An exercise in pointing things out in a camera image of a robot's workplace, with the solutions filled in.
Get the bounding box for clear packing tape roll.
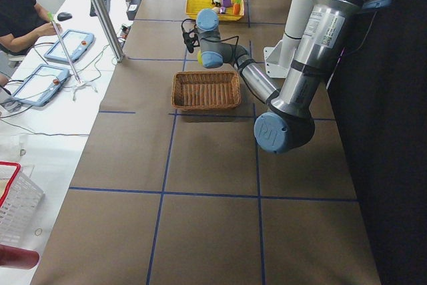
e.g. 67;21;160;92
197;51;203;65

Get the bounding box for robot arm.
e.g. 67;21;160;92
195;0;392;154

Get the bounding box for yellow plastic basket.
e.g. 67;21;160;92
185;0;245;21

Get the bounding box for brown wicker basket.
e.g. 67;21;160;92
171;71;242;111

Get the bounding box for toy panda figure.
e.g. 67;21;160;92
211;0;222;7

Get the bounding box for purple foam block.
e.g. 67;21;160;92
221;0;232;8

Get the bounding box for toy carrot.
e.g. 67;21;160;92
232;0;242;16

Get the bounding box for black box device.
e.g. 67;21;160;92
126;0;141;21

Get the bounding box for teach pendant far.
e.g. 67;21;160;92
43;29;95;63

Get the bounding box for teach pendant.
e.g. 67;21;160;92
11;64;70;107
43;29;95;63

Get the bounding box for black computer mouse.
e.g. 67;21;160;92
57;12;73;21

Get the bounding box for seated person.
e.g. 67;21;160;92
0;0;63;85

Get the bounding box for teach pendant near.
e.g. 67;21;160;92
11;64;70;107

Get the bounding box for white plastic crate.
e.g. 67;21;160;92
1;161;44;246

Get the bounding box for red bottle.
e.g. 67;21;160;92
1;244;40;270

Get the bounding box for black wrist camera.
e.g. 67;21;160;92
182;29;200;53

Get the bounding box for aluminium post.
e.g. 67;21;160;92
91;0;125;63

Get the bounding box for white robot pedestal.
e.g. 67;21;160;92
264;0;314;79

